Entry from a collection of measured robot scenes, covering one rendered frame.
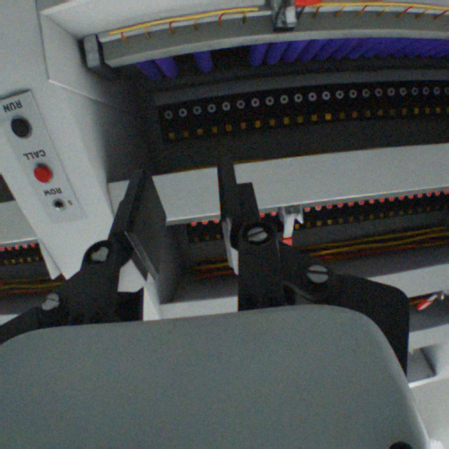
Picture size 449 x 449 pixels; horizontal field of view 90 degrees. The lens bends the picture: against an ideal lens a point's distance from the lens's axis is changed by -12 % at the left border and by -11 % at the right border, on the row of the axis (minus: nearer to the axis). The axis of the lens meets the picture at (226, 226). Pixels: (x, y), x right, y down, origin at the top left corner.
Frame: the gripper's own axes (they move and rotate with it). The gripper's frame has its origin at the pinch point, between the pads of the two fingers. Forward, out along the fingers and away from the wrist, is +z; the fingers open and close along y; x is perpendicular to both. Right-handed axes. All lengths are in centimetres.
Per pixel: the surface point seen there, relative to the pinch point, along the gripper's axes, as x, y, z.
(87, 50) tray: 5.1, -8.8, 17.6
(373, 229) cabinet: -34, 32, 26
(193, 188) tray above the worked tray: -7.3, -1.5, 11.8
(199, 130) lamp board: -8.2, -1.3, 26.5
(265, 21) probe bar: 4.9, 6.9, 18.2
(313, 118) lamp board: -8.4, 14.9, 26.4
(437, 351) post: -62, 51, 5
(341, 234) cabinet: -34.7, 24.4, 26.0
